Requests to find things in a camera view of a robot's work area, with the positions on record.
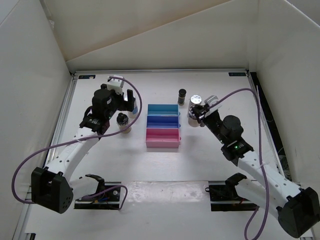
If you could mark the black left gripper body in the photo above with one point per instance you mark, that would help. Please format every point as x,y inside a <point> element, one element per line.
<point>116,99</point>

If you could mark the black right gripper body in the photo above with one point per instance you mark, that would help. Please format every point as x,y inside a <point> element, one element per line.
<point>213,122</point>

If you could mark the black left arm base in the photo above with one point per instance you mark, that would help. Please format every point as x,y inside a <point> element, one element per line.
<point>92,192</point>

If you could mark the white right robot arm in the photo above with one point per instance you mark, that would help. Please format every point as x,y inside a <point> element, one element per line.
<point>297,209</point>

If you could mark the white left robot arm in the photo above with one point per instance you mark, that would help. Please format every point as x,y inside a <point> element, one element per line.
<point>51,186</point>

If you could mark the silver-lid salt bottle left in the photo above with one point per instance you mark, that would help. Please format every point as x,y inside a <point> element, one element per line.
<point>133,114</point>

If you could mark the silver-lid salt bottle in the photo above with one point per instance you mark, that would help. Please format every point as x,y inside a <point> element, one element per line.
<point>195,100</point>
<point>133,114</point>

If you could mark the silver-lid salt bottle right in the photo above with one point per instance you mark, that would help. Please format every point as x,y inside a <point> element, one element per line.
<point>195,100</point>

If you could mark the light blue tray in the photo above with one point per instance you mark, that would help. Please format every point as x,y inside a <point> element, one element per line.
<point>163,110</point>

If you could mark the small black-cap spice bottle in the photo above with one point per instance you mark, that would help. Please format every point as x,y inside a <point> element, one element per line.
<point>181,96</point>

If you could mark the dark blue tray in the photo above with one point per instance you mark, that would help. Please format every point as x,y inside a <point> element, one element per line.
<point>163,122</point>

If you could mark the dark table label left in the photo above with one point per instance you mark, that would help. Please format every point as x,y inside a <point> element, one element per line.
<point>86,77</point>

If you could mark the dark table label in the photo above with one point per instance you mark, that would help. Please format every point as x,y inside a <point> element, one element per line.
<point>237,74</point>
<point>86,77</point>

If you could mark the pink tray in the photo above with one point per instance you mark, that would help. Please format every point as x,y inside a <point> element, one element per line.
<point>165,138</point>

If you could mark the dark table label right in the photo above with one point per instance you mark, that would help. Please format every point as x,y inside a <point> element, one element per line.
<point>237,74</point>

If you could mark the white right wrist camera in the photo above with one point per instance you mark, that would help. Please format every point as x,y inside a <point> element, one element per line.
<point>212,103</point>

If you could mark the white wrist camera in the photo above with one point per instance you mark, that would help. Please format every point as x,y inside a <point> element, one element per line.
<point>116,83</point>
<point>212,103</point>

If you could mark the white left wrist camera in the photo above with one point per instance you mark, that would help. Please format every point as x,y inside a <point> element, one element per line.
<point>116,83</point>

